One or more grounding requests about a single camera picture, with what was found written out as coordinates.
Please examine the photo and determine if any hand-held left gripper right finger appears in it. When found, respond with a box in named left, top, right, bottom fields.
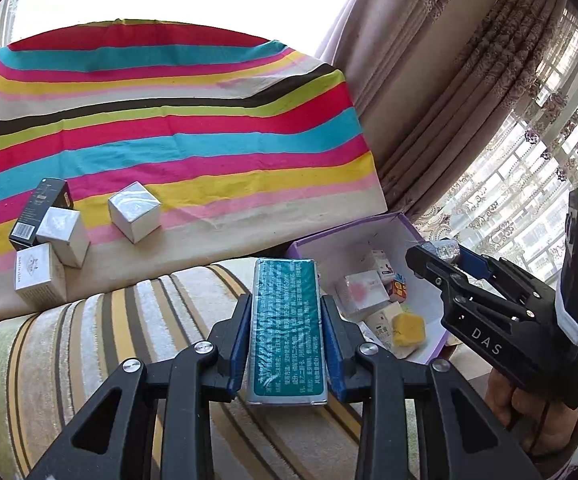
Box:
left=319, top=294, right=544, bottom=480

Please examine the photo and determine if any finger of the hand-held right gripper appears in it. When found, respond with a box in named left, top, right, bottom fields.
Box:
left=456, top=245, right=556, bottom=307
left=405, top=242, right=536, bottom=322

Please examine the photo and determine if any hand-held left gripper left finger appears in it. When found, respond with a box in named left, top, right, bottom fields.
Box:
left=29, top=294, right=254, bottom=480

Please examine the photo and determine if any purple cardboard box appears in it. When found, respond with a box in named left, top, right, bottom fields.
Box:
left=285, top=211, right=452, bottom=366

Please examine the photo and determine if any small silver foil packet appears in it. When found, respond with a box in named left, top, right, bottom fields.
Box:
left=421, top=240, right=462, bottom=263

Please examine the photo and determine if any teal rectangular box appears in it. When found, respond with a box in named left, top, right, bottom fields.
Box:
left=245, top=257, right=330, bottom=407

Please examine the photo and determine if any yellow sponge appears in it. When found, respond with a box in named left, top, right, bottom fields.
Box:
left=390, top=312, right=427, bottom=351

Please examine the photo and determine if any person's right hand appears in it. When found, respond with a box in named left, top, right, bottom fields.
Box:
left=485, top=370, right=578, bottom=461

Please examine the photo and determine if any plain white small box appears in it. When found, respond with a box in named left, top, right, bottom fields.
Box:
left=364, top=307, right=404, bottom=348

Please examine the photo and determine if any white box pink print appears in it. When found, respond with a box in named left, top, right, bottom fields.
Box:
left=334, top=270, right=390, bottom=318

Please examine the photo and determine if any floral lace sheer curtain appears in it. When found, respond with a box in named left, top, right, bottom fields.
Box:
left=409, top=5, right=578, bottom=291

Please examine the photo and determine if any striped sofa cushion cover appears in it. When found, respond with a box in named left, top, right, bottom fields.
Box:
left=0, top=257, right=470, bottom=480

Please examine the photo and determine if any silver cube box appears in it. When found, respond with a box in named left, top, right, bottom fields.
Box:
left=108, top=181, right=162, bottom=245
left=35, top=206, right=91, bottom=268

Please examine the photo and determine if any patterned brown curtain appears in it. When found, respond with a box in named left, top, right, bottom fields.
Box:
left=364, top=0, right=578, bottom=211

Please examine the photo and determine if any silver box black print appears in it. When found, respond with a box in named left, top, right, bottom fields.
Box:
left=14, top=242, right=67, bottom=307

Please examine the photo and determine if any colourful striped cloth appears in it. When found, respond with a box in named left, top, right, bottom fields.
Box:
left=0, top=17, right=388, bottom=323

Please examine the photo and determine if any black rectangular box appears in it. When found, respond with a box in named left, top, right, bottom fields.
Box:
left=9, top=177, right=76, bottom=253

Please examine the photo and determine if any plain mauve curtain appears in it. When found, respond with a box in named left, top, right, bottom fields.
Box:
left=314, top=0, right=470, bottom=126

